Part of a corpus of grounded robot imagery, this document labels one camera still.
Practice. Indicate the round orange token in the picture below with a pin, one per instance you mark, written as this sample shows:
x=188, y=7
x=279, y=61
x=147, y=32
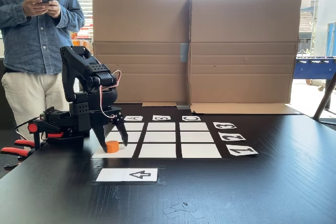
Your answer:
x=113, y=147

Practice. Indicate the white nine-square grid sheet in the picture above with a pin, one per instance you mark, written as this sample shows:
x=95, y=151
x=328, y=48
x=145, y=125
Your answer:
x=160, y=150

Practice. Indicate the person's left hand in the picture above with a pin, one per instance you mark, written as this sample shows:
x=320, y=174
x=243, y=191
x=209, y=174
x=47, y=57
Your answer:
x=55, y=9

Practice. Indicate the person's right hand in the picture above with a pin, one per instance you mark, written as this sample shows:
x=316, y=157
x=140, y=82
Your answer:
x=32, y=6

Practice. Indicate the letter A paper sheet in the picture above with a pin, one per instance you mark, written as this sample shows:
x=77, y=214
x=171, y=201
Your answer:
x=134, y=118

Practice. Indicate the letter B paper sheet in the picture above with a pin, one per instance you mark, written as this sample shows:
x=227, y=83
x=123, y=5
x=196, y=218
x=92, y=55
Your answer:
x=161, y=117

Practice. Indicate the white arrow paper sheet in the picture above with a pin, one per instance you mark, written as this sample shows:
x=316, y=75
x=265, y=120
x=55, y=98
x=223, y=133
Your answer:
x=141, y=175

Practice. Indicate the grey tape strip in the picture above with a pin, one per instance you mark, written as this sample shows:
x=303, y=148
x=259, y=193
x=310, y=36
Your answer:
x=184, y=52
x=183, y=107

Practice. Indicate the red black bar clamp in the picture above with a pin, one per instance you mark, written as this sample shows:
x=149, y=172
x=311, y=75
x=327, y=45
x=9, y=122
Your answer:
x=32, y=127
x=14, y=151

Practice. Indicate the letter C paper sheet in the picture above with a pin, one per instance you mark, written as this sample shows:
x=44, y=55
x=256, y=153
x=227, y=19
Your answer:
x=191, y=118

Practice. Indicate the orange box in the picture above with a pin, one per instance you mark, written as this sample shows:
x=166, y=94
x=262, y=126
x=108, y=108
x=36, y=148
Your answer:
x=78, y=41

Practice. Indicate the brown cardboard screen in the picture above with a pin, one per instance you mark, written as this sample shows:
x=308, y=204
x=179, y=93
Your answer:
x=241, y=51
x=147, y=24

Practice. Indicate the number 3 paper sheet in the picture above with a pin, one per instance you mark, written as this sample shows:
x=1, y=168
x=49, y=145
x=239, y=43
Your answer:
x=225, y=125

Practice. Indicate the number 2 paper sheet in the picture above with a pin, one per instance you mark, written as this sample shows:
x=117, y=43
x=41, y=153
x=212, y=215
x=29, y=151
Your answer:
x=232, y=137

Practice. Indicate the person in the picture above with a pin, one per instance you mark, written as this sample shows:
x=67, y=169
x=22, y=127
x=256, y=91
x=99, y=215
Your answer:
x=26, y=40

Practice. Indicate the number 1 paper sheet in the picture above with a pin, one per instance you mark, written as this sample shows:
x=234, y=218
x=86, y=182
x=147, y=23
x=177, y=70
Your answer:
x=241, y=150

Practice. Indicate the blue foosball table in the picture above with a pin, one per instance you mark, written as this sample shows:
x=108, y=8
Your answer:
x=315, y=69

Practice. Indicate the dark metal table leg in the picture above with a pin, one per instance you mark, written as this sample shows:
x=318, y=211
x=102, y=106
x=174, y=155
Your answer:
x=324, y=98

